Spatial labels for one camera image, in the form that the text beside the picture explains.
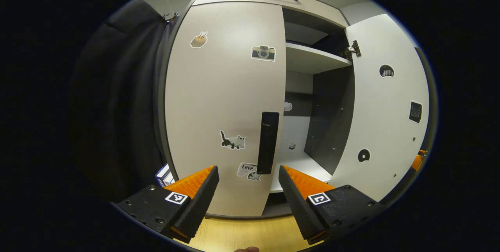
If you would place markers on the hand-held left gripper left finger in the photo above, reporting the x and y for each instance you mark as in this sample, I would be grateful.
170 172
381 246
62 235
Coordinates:
203 201

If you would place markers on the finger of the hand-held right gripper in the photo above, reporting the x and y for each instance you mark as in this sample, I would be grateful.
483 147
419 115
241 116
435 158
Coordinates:
418 161

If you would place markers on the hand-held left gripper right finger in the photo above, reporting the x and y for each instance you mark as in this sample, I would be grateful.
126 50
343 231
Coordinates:
295 201

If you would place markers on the cabinet door with headphone sticker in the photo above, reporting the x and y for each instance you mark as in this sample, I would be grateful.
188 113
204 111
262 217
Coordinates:
386 127

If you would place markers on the beige double-door shoe cabinet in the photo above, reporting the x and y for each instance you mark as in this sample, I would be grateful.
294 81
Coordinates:
328 119

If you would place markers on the cabinet door with camera sticker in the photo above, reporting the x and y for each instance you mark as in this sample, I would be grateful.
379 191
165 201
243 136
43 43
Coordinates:
218 95

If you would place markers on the white cabinet base board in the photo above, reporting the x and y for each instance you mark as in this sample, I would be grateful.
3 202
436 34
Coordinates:
304 166

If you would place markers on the metal door hinge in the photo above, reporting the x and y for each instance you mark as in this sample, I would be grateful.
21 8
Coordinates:
352 50

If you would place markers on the white cabinet shelf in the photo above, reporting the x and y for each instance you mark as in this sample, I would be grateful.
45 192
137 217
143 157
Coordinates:
312 58

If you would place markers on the small blue white box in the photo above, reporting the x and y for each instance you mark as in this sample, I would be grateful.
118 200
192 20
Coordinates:
164 176

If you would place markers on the black binder clip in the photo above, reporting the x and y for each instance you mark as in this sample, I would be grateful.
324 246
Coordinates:
174 16
166 17

